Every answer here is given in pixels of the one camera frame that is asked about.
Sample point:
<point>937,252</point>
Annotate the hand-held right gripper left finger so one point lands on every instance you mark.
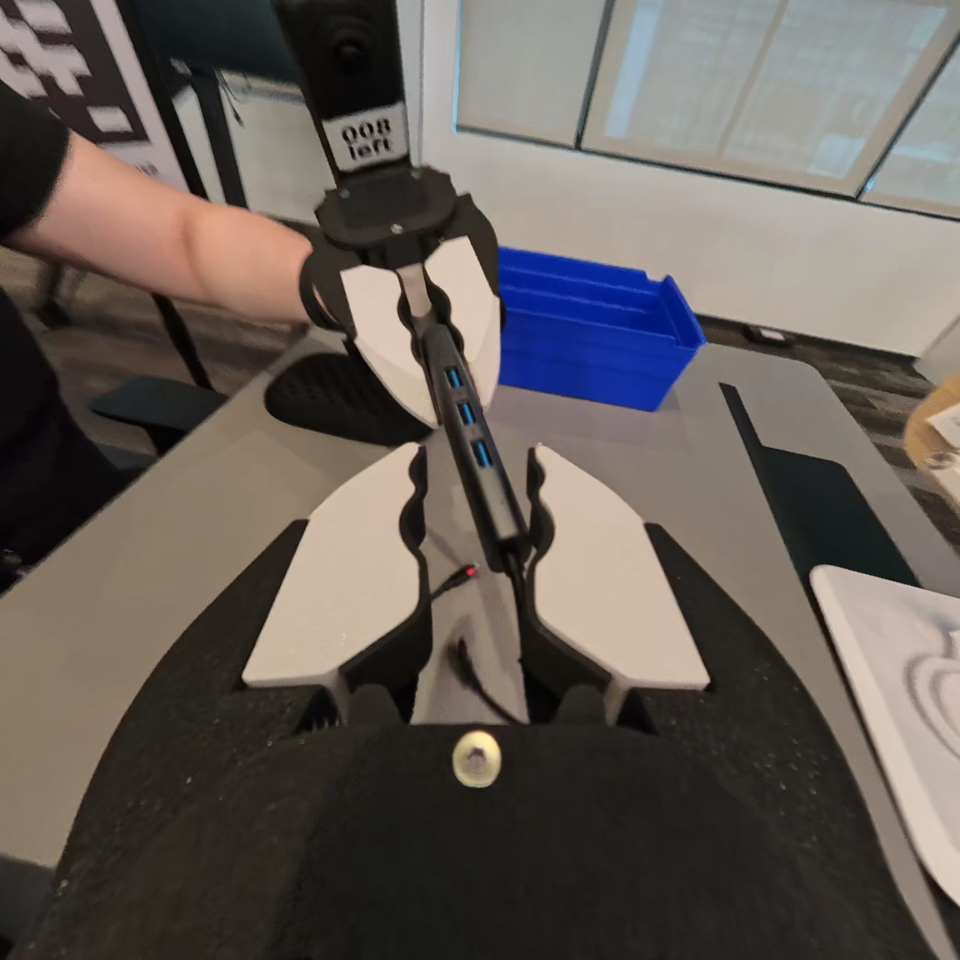
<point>337,592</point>

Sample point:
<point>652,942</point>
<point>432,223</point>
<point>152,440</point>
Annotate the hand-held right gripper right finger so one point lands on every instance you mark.
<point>615,600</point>

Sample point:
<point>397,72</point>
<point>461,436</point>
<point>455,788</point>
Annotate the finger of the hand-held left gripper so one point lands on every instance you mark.
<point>375,322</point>
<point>476,315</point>

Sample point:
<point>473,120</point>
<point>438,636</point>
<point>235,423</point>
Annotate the blue plastic bin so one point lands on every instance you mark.
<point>600,337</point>

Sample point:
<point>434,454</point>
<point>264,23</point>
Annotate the black mesh elbow pad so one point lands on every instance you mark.
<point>337,405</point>

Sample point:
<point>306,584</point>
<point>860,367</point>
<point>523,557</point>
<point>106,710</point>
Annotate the person's left forearm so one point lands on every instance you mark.
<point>187,240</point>

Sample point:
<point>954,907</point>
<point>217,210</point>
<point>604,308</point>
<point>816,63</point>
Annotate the large black monitor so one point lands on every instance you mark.
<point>225,30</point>

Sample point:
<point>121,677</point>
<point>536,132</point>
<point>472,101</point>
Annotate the small black device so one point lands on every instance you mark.
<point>769,337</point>

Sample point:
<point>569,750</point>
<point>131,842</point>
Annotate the window with white blinds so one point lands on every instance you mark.
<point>675,75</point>

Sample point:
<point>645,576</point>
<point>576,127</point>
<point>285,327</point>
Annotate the framed marker sign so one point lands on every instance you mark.
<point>45,60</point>

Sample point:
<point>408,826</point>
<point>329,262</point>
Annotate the printed instruction sheet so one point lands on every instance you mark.
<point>946,427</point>

